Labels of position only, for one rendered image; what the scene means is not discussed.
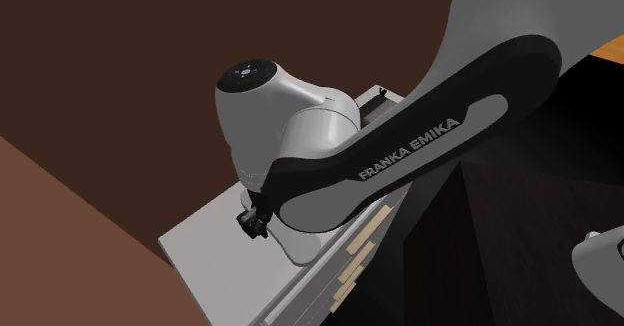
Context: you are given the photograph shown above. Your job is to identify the grey chest of drawers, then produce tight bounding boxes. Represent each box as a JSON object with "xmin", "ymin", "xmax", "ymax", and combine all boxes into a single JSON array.
[{"xmin": 157, "ymin": 84, "xmax": 416, "ymax": 326}]

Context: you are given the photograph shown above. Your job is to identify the dark grey box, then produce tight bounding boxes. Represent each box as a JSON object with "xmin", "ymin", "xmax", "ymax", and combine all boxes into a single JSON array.
[{"xmin": 361, "ymin": 87, "xmax": 400, "ymax": 127}]

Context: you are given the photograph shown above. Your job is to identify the dark robot stand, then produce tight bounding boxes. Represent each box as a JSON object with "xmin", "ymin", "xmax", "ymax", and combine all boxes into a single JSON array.
[{"xmin": 403, "ymin": 54, "xmax": 624, "ymax": 326}]

